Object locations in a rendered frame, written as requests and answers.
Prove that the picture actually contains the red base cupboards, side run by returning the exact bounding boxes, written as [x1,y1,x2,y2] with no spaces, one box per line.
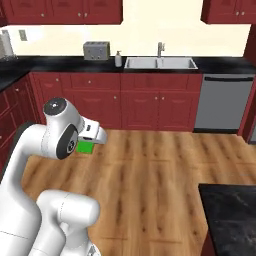
[0,74,38,183]

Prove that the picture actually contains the grey wall socket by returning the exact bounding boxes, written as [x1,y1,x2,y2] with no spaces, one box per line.
[18,29,29,42]

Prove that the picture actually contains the white paper towel roll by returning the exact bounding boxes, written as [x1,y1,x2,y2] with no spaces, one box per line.
[0,29,15,61]

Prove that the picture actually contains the red wall cupboards, long run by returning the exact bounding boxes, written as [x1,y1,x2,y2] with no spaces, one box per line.
[0,0,124,26]

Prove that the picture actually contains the grey dishwasher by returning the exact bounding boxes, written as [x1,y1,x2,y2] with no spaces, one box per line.
[193,73,255,135]

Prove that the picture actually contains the red wall cupboards, short run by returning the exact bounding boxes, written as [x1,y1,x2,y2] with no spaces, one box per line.
[200,0,256,25]

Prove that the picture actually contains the white soap dispenser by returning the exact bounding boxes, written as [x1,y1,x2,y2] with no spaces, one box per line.
[114,50,123,68]

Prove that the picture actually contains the red base cupboards under sink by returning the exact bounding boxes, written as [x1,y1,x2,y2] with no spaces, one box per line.
[29,71,204,132]

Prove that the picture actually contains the tall red cupboard panel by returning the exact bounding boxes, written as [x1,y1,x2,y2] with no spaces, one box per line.
[237,23,256,145]

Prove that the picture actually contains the steel tap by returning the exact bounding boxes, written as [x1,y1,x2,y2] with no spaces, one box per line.
[156,41,167,60]

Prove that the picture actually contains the grey toaster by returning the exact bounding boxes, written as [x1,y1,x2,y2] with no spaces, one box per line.
[82,41,111,62]

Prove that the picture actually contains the steel double sink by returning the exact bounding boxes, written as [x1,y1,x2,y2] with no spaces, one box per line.
[123,56,199,71]

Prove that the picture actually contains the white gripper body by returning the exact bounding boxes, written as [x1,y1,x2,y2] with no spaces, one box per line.
[95,122,109,145]

